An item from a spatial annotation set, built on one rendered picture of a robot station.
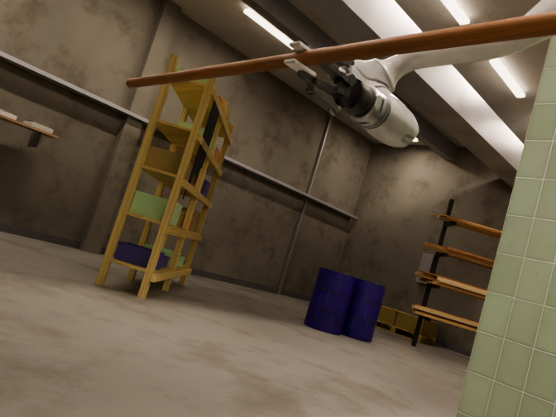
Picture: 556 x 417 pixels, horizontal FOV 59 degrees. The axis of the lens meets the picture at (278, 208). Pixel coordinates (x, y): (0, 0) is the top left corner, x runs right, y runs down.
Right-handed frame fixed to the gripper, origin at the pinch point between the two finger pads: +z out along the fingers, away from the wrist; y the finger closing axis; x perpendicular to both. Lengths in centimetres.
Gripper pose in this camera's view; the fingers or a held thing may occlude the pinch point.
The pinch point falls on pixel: (302, 59)
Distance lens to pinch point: 104.5
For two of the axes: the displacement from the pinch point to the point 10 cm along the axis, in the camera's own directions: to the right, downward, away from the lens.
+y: -2.8, 9.5, -1.0
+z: -6.9, -2.7, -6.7
